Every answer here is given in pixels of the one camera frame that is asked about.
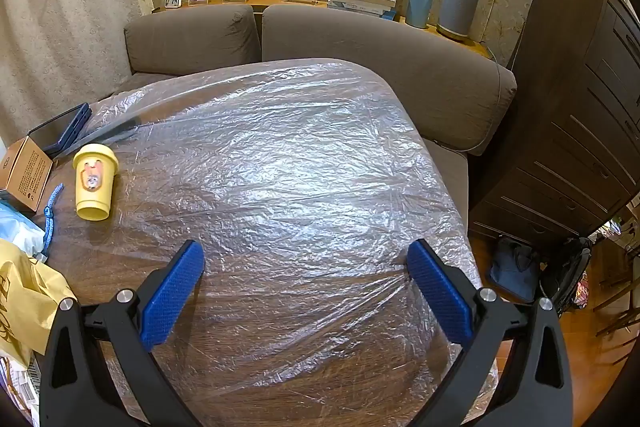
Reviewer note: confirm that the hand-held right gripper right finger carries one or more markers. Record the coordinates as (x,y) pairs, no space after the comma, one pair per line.
(440,297)

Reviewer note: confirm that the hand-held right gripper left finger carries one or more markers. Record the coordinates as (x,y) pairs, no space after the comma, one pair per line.
(172,292)

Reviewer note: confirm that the blue backpack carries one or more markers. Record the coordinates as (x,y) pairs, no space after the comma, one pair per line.
(515,272)

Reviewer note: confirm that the yellow cartoon cup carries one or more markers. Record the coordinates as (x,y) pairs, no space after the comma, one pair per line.
(95,202)

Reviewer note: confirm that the black backpack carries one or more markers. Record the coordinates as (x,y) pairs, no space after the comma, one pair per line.
(565,277)

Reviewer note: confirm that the clear bag of papers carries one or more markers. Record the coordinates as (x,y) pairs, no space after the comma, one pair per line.
(20,387)

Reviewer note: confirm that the wooden chair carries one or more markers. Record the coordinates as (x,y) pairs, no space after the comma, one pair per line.
(620,302)

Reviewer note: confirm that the brown cardboard box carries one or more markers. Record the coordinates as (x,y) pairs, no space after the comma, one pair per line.
(27,172)

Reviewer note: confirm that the dark blue flat tray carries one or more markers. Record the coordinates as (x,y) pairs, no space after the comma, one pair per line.
(70,127)

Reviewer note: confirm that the dark wooden cabinet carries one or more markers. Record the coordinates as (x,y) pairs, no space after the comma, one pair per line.
(575,107)

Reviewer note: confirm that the brown sofa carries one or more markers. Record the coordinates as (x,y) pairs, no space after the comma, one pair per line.
(375,57)

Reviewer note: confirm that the grey cylinder speaker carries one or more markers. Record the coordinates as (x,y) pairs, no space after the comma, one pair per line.
(457,7)

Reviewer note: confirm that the blue cylinder speaker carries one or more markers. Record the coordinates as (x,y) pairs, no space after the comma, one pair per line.
(419,7)

